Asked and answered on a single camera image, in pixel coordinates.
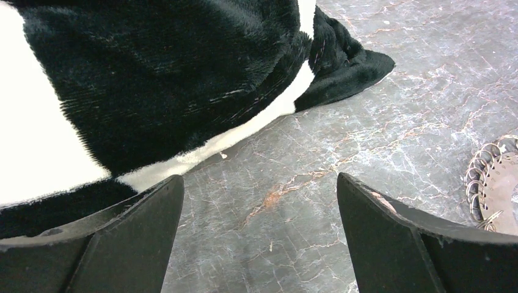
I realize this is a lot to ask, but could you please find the black white checkered pillow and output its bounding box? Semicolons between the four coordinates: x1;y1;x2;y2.
1;1;395;238

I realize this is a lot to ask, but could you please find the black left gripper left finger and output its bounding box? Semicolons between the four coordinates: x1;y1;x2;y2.
1;175;184;292

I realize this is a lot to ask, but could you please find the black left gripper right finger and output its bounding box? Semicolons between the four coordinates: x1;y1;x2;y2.
337;173;517;293

